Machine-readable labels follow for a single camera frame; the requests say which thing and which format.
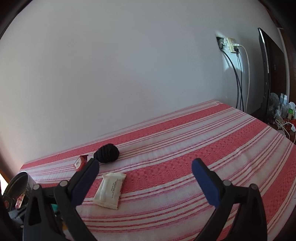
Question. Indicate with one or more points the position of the brown wooden cabinet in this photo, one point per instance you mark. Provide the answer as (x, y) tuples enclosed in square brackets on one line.
[(289, 76)]

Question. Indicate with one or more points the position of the small red packet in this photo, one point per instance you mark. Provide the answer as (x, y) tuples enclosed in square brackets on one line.
[(79, 163)]

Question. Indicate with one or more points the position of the wall socket plate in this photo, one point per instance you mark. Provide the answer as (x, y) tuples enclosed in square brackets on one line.
[(231, 42)]

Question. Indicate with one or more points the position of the black flat television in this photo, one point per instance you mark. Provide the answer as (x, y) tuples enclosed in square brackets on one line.
[(264, 69)]

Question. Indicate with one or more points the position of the cluster of small bottles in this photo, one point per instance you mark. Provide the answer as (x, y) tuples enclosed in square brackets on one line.
[(282, 104)]

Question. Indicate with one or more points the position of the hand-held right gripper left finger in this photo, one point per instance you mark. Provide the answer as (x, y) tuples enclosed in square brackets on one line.
[(85, 180)]

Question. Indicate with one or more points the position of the red candy packet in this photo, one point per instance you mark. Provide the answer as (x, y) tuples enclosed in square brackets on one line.
[(20, 200)]

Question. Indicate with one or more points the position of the round metal tray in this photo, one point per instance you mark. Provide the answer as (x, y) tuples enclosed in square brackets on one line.
[(16, 183)]

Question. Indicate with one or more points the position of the red striped tablecloth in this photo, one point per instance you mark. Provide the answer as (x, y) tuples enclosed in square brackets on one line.
[(173, 150)]

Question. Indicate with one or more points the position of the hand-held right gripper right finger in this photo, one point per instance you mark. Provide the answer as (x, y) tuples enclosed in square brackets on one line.
[(205, 183)]

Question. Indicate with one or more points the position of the black knitted ball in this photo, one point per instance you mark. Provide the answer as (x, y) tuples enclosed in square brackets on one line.
[(108, 153)]

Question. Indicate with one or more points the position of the cream snack packet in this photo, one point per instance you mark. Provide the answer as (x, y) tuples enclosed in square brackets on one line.
[(109, 191)]

